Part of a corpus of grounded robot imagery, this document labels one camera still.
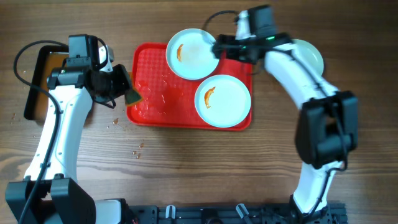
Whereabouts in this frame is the green and orange sponge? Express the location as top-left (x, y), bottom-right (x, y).
top-left (124, 72), bottom-right (143, 106)

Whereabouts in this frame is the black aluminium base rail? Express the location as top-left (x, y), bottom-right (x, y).
top-left (124, 202), bottom-right (348, 224)

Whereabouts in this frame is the black water-filled tub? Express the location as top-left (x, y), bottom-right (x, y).
top-left (24, 45), bottom-right (68, 123)

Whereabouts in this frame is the white plate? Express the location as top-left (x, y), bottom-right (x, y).
top-left (165, 28), bottom-right (220, 80)
top-left (194, 75), bottom-right (251, 128)
top-left (293, 39), bottom-right (325, 77)

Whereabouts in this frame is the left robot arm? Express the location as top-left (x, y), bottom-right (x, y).
top-left (6, 34), bottom-right (142, 223)

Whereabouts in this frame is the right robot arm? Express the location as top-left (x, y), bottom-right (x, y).
top-left (211, 5), bottom-right (358, 223)

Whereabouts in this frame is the red plastic serving tray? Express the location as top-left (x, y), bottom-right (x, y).
top-left (126, 42), bottom-right (253, 131)

